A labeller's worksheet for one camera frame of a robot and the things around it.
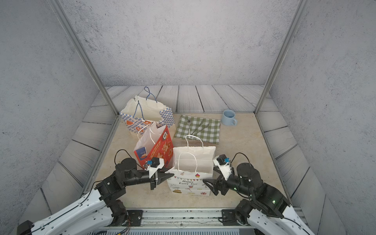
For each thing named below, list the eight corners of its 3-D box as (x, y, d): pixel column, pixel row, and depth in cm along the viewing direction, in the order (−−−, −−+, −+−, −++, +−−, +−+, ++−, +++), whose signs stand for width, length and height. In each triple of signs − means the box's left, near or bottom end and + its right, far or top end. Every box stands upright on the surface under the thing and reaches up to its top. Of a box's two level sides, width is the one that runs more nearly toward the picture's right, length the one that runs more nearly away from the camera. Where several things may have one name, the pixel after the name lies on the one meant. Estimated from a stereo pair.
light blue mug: (222, 125, 112) (223, 120, 108) (220, 114, 120) (221, 109, 115) (235, 125, 112) (237, 120, 108) (232, 114, 120) (234, 109, 115)
